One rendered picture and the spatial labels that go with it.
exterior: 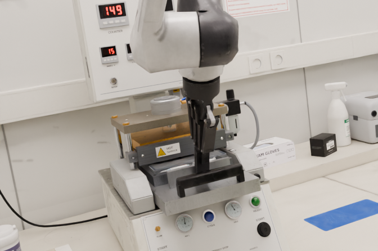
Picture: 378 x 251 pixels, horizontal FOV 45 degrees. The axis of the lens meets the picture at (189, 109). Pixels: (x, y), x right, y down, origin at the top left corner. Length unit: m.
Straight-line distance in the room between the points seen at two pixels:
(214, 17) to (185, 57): 0.08
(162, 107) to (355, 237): 0.58
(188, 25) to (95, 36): 0.57
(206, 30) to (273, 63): 1.10
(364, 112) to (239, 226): 0.94
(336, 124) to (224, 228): 0.91
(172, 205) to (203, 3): 0.42
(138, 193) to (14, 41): 0.76
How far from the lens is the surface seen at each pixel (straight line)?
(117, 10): 1.29
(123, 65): 1.29
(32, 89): 1.53
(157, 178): 1.05
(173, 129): 1.19
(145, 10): 0.69
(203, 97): 0.89
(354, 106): 1.91
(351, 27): 2.15
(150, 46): 0.73
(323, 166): 1.68
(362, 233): 1.26
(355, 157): 1.76
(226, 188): 0.99
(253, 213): 1.09
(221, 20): 0.76
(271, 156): 1.67
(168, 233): 1.03
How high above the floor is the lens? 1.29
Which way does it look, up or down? 9 degrees down
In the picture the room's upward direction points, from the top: 8 degrees counter-clockwise
